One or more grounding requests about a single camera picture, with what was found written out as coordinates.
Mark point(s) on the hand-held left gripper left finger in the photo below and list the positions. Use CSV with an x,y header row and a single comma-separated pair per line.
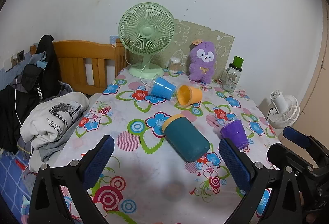
x,y
99,159

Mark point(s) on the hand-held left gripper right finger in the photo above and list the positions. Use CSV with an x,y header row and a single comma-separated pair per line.
x,y
234,164

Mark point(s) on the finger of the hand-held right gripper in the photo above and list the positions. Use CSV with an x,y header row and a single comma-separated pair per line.
x,y
295,135
285,154

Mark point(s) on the teal cup with yellow rim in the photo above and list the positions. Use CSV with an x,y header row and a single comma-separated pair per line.
x,y
187,139

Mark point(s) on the purple cup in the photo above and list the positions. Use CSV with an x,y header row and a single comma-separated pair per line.
x,y
234,132

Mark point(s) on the orange cup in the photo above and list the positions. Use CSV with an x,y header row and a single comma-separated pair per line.
x,y
192,95

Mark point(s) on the blue cup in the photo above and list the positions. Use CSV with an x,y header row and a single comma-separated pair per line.
x,y
162,88

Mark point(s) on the white fan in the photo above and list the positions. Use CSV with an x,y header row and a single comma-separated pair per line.
x,y
285,110

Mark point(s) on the beige door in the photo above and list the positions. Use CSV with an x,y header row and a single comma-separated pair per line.
x,y
318,100

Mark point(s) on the grey garment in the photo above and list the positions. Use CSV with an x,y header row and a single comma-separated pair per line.
x,y
54,148

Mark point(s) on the floral tablecloth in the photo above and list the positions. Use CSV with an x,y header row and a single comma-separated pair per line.
x,y
154,162

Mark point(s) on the white printed shirt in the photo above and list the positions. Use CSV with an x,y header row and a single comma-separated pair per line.
x,y
64,110

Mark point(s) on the glass bottle with green lid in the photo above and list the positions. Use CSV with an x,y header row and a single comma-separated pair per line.
x,y
232,77

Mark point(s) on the blue bed sheet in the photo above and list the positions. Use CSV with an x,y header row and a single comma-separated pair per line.
x,y
10,175

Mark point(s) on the dark clothes pile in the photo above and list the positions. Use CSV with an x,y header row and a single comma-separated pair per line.
x,y
7,116

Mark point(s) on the purple plush toy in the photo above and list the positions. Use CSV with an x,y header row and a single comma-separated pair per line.
x,y
204,64

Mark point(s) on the wooden bed headboard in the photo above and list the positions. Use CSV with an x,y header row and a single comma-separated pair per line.
x,y
77,51

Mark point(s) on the cotton swab jar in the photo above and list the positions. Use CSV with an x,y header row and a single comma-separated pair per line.
x,y
174,65

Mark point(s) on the beige patterned board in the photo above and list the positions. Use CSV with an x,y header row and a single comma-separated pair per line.
x,y
205,33

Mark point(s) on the green desk fan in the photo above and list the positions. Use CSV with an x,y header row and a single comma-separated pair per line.
x,y
146,31

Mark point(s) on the wall socket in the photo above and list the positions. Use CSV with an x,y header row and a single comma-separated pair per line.
x,y
20,56

